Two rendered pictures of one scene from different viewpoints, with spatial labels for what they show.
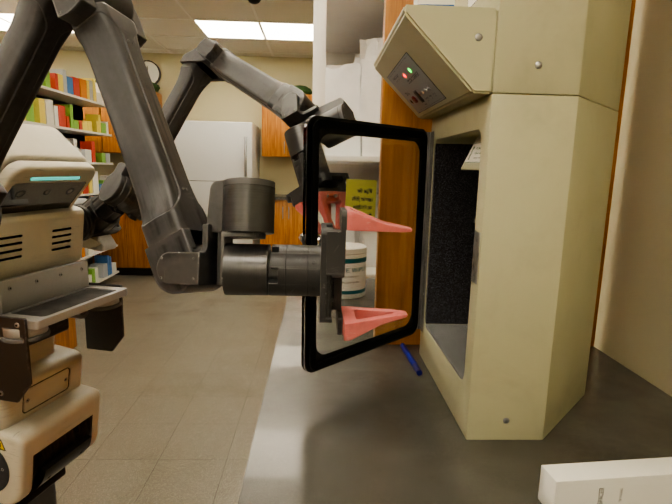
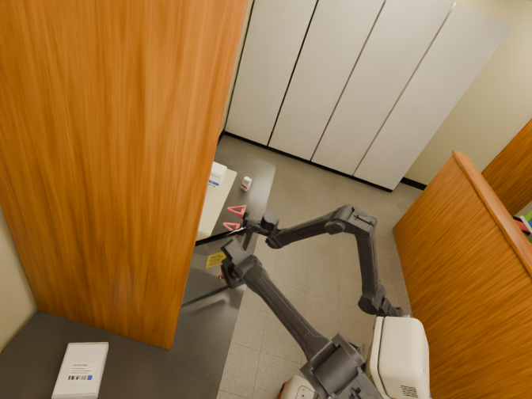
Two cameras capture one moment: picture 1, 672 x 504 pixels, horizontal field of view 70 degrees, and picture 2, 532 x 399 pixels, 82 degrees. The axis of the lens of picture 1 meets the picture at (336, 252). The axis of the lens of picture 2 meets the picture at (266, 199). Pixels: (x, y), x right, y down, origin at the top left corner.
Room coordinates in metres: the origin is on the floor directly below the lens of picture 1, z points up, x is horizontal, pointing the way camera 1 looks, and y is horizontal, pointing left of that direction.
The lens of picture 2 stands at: (1.49, 0.03, 2.14)
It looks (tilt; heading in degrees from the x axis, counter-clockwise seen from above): 39 degrees down; 178
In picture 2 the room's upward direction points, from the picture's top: 21 degrees clockwise
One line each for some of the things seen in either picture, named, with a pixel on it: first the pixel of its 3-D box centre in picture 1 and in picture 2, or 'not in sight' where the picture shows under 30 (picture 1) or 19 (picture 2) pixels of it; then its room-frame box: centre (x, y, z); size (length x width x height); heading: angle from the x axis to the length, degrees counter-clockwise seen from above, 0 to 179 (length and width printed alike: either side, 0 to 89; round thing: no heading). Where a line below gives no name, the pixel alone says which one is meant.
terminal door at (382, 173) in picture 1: (369, 241); (206, 271); (0.82, -0.06, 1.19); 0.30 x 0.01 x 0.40; 135
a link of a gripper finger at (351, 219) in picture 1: (368, 240); (237, 214); (0.52, -0.04, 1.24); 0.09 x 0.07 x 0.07; 92
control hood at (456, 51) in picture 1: (421, 74); (205, 205); (0.78, -0.13, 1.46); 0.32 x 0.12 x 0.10; 2
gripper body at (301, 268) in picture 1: (303, 270); (250, 224); (0.52, 0.04, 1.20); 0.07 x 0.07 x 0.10; 2
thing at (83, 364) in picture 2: not in sight; (82, 370); (1.17, -0.31, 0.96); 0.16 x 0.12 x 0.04; 21
